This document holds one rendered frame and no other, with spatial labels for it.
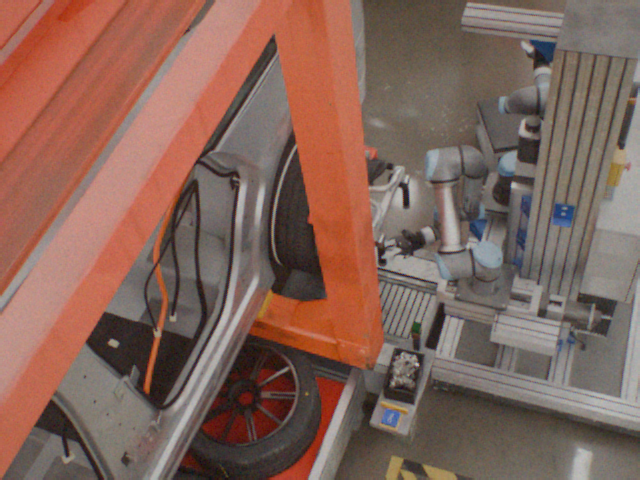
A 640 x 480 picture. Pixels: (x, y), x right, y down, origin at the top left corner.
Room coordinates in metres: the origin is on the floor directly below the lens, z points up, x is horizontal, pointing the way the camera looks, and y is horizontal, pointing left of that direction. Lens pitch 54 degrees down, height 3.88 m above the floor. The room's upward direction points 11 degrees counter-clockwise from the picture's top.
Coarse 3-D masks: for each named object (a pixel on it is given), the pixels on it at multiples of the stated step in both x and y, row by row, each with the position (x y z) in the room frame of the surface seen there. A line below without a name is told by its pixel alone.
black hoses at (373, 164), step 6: (372, 162) 2.45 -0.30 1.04; (378, 162) 2.44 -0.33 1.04; (384, 162) 2.44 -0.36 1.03; (390, 162) 2.45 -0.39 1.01; (372, 168) 2.42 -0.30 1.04; (384, 168) 2.40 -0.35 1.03; (390, 168) 2.45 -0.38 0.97; (372, 174) 2.40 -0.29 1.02; (378, 174) 2.39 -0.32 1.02; (372, 180) 2.38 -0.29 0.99
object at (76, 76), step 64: (0, 0) 0.63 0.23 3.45; (64, 0) 0.95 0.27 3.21; (128, 0) 1.22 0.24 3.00; (192, 0) 1.19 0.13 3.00; (0, 64) 0.83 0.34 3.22; (64, 64) 1.06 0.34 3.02; (128, 64) 1.06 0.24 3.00; (0, 128) 0.92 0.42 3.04; (64, 128) 0.94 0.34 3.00; (0, 192) 0.84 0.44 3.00; (64, 192) 0.82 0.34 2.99; (0, 256) 0.72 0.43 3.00
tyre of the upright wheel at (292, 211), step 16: (288, 144) 2.52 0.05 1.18; (288, 176) 2.36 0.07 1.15; (272, 192) 2.32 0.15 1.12; (288, 192) 2.30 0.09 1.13; (304, 192) 2.27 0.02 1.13; (272, 208) 2.27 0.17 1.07; (288, 208) 2.25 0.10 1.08; (304, 208) 2.22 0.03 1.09; (288, 224) 2.20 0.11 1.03; (304, 224) 2.18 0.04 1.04; (288, 240) 2.17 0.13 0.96; (304, 240) 2.14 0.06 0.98; (272, 256) 2.21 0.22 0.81; (288, 256) 2.16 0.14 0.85; (304, 256) 2.12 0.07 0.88
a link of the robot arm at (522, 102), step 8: (528, 88) 2.31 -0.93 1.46; (512, 96) 2.33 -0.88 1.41; (520, 96) 2.29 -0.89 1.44; (528, 96) 2.27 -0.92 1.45; (504, 104) 2.54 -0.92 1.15; (512, 104) 2.30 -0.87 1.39; (520, 104) 2.27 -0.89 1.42; (528, 104) 2.25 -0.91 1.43; (504, 112) 2.53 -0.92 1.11; (512, 112) 2.31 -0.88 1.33; (520, 112) 2.26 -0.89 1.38; (528, 112) 2.24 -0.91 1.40
